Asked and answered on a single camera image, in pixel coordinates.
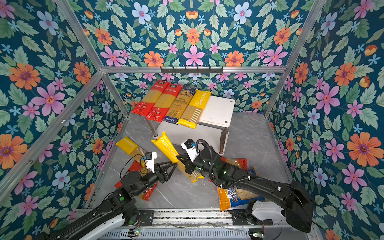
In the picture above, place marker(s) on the red spaghetti bag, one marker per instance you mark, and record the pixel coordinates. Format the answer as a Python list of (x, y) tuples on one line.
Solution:
[(144, 107), (163, 104)]

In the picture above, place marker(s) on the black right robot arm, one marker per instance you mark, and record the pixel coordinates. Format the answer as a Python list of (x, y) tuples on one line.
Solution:
[(296, 202)]

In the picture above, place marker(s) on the yellow Pastatime spaghetti bag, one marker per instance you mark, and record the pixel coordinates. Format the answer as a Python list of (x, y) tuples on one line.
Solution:
[(193, 112)]

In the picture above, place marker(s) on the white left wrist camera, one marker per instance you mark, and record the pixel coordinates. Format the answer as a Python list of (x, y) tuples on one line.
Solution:
[(150, 160)]

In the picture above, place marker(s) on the aluminium front rail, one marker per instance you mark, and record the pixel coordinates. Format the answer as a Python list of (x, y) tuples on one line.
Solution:
[(216, 217)]

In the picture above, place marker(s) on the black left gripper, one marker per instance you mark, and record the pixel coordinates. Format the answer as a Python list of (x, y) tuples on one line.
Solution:
[(164, 177)]

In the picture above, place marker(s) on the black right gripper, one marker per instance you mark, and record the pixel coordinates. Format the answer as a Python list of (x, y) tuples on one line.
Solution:
[(188, 165)]

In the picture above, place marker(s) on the blue orange pasta bag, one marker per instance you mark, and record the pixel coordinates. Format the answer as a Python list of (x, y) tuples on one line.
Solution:
[(234, 197)]

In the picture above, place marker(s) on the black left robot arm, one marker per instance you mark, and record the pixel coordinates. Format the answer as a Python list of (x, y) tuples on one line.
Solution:
[(118, 207)]

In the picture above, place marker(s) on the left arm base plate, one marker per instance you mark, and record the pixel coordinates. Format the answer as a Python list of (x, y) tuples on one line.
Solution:
[(142, 218)]

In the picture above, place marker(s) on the white two-tier shelf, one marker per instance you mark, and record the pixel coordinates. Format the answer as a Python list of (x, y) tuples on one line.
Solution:
[(213, 125)]

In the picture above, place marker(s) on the small red pasta bag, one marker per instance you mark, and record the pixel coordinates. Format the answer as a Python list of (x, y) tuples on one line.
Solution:
[(240, 163)]

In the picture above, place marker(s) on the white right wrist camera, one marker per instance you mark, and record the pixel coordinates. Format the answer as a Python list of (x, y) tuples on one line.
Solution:
[(190, 147)]

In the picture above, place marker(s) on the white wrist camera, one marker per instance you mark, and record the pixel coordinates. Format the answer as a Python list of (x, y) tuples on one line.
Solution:
[(190, 147), (150, 160)]

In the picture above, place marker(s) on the amber blue spaghetti bag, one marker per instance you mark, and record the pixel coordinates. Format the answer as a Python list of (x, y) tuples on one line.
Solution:
[(179, 105)]

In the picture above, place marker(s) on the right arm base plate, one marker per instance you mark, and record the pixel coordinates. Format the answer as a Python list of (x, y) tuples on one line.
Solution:
[(241, 218)]

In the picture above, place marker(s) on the black hook rail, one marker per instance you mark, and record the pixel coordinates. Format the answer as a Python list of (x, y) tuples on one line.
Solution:
[(190, 70)]

